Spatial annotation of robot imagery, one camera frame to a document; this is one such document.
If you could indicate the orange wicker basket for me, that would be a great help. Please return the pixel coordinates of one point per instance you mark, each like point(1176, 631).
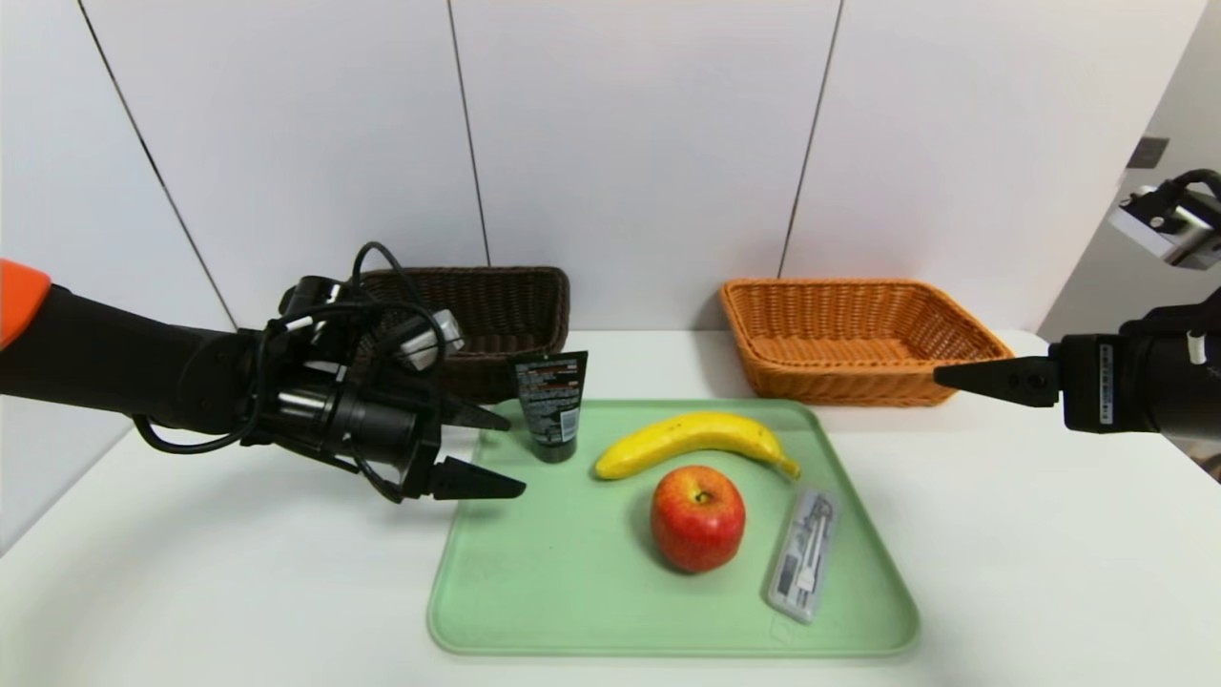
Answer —
point(858, 382)

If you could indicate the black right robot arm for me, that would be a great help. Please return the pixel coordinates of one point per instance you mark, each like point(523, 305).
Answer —
point(1192, 382)

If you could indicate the black cosmetic tube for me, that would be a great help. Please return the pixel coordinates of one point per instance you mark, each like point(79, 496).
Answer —
point(551, 401)

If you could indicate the red apple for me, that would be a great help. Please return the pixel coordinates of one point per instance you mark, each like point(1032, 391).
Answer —
point(696, 525)

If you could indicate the clear plastic compass case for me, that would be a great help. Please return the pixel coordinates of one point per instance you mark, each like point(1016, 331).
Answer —
point(803, 553)

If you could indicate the dark brown wicker basket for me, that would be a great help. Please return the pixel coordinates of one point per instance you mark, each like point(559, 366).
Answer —
point(506, 315)

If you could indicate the yellow banana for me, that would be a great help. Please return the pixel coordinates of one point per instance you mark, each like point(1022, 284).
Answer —
point(687, 434)

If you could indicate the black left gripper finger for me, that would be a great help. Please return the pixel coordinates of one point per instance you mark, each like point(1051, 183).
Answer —
point(467, 482)
point(472, 418)

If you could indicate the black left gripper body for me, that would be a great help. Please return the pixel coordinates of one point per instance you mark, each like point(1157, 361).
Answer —
point(426, 447)

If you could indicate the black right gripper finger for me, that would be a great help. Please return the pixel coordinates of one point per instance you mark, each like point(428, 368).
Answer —
point(1011, 380)

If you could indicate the light green plastic tray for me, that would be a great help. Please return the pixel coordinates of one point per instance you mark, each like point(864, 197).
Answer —
point(610, 592)

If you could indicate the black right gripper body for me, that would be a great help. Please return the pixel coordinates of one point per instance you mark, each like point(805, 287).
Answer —
point(1090, 383)

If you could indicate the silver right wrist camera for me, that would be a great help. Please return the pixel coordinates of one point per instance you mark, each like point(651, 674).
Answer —
point(1169, 229)

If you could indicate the dark wall bracket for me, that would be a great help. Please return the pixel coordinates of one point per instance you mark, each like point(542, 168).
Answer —
point(1147, 153)

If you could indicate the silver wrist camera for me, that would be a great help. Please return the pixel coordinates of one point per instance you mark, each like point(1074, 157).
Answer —
point(1169, 229)
point(431, 339)

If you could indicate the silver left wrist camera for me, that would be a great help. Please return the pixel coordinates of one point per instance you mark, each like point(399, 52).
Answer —
point(431, 339)

